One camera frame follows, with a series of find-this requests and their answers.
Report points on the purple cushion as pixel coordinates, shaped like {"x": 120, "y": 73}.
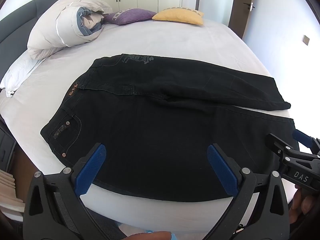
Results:
{"x": 135, "y": 16}

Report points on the person's right hand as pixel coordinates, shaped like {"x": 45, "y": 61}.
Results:
{"x": 306, "y": 205}

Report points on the folded white duvet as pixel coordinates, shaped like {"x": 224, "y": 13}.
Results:
{"x": 55, "y": 25}

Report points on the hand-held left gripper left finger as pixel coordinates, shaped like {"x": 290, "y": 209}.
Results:
{"x": 91, "y": 170}

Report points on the brown wooden door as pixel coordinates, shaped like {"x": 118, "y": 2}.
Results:
{"x": 240, "y": 20}

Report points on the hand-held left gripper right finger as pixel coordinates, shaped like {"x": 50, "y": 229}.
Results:
{"x": 222, "y": 172}

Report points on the bed with white sheet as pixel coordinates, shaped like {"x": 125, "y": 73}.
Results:
{"x": 175, "y": 42}

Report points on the wall switch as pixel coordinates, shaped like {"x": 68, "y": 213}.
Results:
{"x": 306, "y": 40}

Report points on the white pillow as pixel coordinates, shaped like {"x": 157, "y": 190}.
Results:
{"x": 20, "y": 72}

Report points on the black pants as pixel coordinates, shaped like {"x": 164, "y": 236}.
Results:
{"x": 150, "y": 130}

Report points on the yellow cushion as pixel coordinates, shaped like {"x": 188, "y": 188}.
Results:
{"x": 177, "y": 16}

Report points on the dark grey nightstand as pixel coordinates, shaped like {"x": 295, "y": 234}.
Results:
{"x": 6, "y": 147}

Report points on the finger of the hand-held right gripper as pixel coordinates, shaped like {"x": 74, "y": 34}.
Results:
{"x": 277, "y": 142}
{"x": 303, "y": 137}

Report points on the person's left hand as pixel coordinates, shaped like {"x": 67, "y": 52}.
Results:
{"x": 152, "y": 236}

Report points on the grey upholstered headboard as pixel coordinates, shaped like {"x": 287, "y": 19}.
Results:
{"x": 22, "y": 12}

